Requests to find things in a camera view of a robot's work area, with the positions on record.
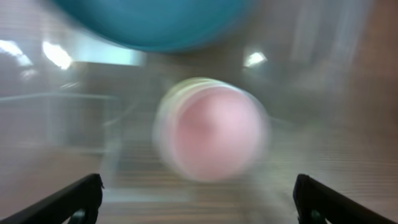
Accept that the dark blue bowl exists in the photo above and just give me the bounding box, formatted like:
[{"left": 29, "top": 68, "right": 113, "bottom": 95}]
[{"left": 52, "top": 0, "right": 255, "bottom": 53}]

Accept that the clear plastic storage container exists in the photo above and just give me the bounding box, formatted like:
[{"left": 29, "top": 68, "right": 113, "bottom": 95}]
[{"left": 1, "top": 1, "right": 397, "bottom": 223}]

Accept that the cream plastic cup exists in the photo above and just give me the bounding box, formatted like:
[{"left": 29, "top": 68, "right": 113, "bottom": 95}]
[{"left": 154, "top": 77, "right": 240, "bottom": 175}]

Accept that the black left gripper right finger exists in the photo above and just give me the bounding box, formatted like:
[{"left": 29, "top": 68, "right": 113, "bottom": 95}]
[{"left": 293, "top": 174, "right": 395, "bottom": 224}]

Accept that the pink plastic cup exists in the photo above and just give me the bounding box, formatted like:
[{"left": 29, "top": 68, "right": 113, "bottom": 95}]
[{"left": 165, "top": 86, "right": 269, "bottom": 182}]

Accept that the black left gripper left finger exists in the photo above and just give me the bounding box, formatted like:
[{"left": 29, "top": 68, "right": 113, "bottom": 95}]
[{"left": 1, "top": 174, "right": 103, "bottom": 224}]

